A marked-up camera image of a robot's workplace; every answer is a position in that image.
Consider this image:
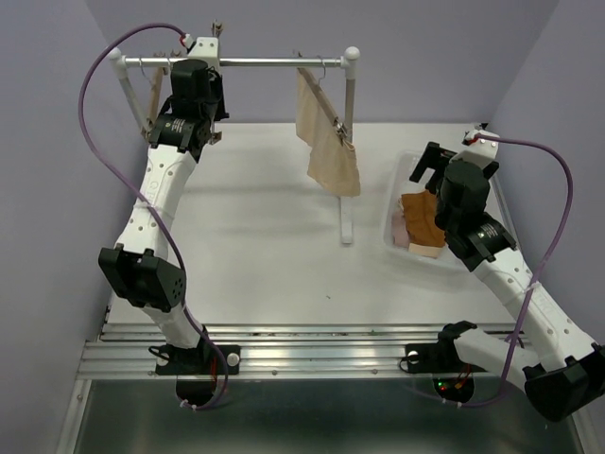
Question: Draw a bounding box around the orange underwear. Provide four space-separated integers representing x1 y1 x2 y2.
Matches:
400 190 445 248

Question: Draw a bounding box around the pink underwear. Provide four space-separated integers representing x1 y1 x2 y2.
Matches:
391 200 410 249

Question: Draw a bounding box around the cream underwear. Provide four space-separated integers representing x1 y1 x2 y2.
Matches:
296 71 361 197

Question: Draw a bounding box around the beige hanger with cream underwear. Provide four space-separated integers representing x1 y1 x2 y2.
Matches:
297 46 360 142

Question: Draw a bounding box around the beige hanger with orange underwear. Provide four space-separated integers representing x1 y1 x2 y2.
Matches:
207 18 226 143

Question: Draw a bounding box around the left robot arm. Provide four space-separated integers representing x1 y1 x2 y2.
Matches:
98 59 225 375

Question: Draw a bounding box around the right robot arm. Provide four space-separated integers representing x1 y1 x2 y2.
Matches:
399 133 604 422

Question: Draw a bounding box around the empty beige clip hanger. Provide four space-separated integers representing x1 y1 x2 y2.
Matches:
140 66 168 141

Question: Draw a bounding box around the white metal clothes rack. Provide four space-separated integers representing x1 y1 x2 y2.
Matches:
106 45 363 246

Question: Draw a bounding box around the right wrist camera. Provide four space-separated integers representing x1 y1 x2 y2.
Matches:
452 129 498 169

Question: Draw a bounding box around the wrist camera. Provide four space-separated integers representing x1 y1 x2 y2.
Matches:
452 129 498 169
181 34 221 73

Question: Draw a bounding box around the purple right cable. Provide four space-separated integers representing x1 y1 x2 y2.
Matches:
410 134 577 409

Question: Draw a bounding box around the purple cable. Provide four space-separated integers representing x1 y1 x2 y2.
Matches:
78 23 233 411
410 134 577 409

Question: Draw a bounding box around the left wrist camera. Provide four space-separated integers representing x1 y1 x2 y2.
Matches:
181 34 221 73

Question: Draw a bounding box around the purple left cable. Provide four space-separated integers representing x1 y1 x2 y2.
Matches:
78 23 233 411

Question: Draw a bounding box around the aluminium mounting rail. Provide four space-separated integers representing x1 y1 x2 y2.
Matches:
78 123 578 379

